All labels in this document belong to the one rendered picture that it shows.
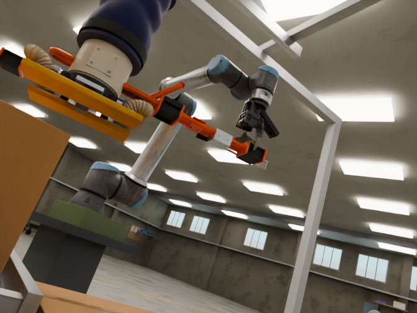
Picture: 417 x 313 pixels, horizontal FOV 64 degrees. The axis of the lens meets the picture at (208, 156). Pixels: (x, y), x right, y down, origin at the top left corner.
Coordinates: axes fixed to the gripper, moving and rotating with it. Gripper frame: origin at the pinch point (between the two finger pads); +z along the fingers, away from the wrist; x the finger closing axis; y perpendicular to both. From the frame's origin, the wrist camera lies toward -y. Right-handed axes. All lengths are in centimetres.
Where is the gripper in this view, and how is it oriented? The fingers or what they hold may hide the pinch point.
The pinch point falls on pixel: (249, 151)
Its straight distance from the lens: 127.1
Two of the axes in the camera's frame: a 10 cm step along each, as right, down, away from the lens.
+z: -3.1, 8.9, -3.2
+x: 4.0, -1.8, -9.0
